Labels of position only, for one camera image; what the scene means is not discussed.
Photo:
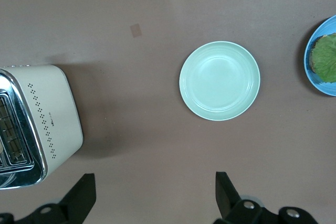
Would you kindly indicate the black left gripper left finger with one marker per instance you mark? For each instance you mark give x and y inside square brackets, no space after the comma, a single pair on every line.
[82,195]

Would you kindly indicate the mint green round plate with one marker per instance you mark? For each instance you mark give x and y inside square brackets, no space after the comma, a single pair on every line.
[220,81]

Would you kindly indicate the blue round plate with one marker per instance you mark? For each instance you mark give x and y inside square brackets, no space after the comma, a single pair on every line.
[325,89]

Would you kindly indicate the cream chrome toaster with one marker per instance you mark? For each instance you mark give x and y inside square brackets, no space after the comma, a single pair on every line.
[57,108]

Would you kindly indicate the green lettuce leaf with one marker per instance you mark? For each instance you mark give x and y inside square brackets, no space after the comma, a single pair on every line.
[326,58]

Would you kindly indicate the brown tape patch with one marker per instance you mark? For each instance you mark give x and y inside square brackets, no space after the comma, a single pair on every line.
[136,30]

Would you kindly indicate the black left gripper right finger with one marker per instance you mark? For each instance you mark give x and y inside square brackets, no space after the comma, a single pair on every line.
[224,192]

